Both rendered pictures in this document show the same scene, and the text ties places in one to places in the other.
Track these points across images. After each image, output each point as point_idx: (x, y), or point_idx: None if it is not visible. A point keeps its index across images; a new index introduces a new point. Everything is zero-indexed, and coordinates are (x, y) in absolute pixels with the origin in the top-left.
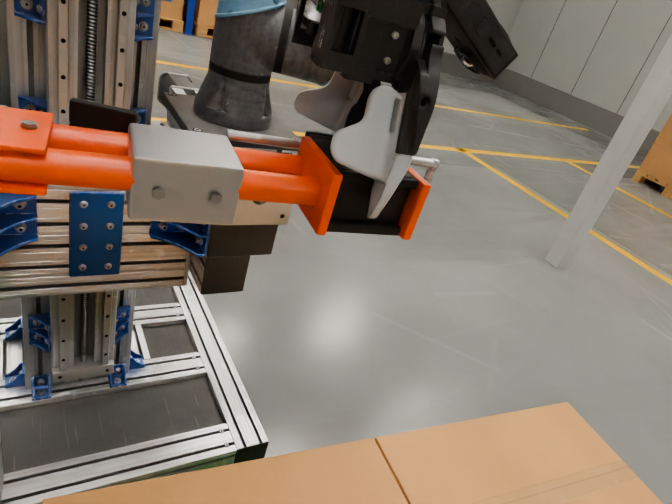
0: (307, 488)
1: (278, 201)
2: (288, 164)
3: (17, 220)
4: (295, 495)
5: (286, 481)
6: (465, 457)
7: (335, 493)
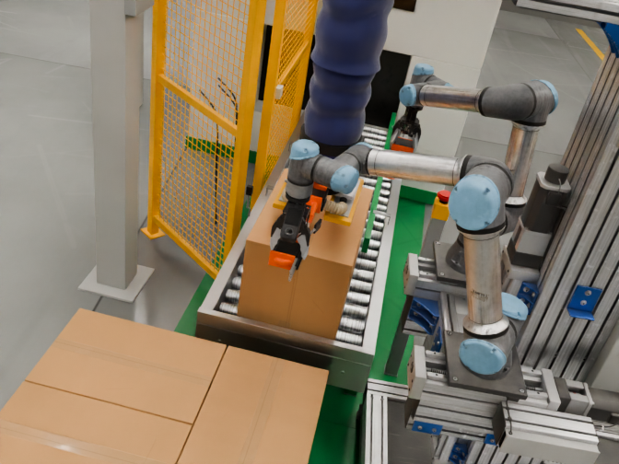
0: (285, 453)
1: None
2: None
3: (427, 319)
4: (285, 446)
5: (294, 446)
6: None
7: (275, 463)
